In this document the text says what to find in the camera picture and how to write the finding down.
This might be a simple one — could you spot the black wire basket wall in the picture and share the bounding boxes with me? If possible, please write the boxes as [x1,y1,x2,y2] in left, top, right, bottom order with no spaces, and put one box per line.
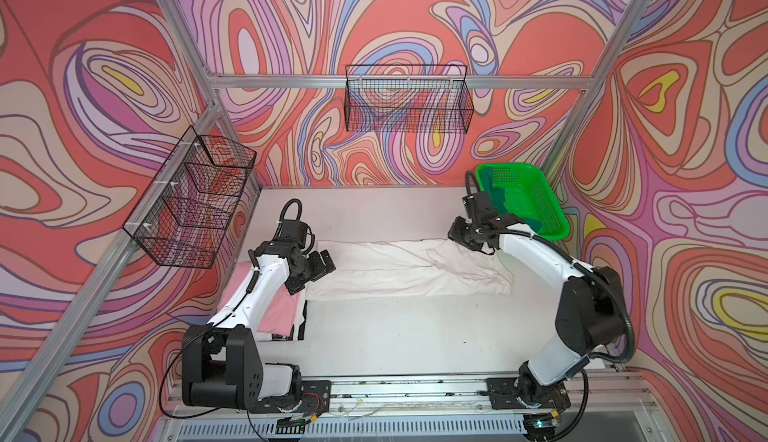
[344,64,475,134]
[123,128,256,269]

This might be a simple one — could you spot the pink folded t shirt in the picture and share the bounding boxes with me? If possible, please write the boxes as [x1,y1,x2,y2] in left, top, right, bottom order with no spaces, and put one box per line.
[217,262,306,341]

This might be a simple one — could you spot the green plastic basket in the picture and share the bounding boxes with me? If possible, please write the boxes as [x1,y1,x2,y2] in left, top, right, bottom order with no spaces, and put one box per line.
[475,162,571,241]

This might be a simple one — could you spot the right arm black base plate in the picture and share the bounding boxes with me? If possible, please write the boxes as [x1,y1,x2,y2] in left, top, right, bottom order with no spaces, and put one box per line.
[485,377,571,411]

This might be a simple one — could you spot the green t shirt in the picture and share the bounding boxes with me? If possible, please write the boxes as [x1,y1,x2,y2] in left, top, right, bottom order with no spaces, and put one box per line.
[484,164,516,214]

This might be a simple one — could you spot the black white folded t shirt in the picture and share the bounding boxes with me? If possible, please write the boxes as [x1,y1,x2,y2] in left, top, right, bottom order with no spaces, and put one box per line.
[270,301,308,341]

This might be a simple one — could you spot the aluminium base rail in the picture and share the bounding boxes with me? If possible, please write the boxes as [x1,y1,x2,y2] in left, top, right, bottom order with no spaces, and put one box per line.
[157,372,661,425]

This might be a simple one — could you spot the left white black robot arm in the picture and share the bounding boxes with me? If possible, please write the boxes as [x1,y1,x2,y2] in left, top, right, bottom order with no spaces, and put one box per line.
[172,214,335,422]

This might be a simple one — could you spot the aluminium frame post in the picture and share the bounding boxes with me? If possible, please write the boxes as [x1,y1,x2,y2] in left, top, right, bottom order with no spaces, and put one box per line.
[541,0,652,184]
[139,0,263,194]

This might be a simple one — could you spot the black wire basket left wall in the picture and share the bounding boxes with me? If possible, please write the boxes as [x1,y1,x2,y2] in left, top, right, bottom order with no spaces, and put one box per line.
[123,128,256,269]

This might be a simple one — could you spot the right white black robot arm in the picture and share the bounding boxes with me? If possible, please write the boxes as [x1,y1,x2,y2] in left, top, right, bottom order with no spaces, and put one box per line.
[448,171,636,409]

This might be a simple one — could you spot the black wire basket back wall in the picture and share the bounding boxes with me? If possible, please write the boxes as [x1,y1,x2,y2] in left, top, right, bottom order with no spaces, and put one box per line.
[344,64,475,134]

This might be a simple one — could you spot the white vented cable duct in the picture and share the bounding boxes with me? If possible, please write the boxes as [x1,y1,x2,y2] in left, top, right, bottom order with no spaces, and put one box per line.
[164,414,527,441]

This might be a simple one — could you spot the aluminium frame left post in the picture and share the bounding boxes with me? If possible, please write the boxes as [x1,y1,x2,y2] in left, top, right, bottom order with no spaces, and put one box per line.
[139,0,263,194]

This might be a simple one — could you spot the aluminium frame right post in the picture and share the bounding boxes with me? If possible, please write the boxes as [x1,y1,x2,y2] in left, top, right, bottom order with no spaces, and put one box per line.
[541,0,652,184]

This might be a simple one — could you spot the aluminium frame left bar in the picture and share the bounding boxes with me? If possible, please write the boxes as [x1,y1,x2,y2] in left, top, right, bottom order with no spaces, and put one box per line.
[1,102,222,441]

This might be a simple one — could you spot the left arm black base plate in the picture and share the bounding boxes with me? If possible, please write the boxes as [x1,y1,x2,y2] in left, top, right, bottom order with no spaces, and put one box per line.
[248,379,332,416]

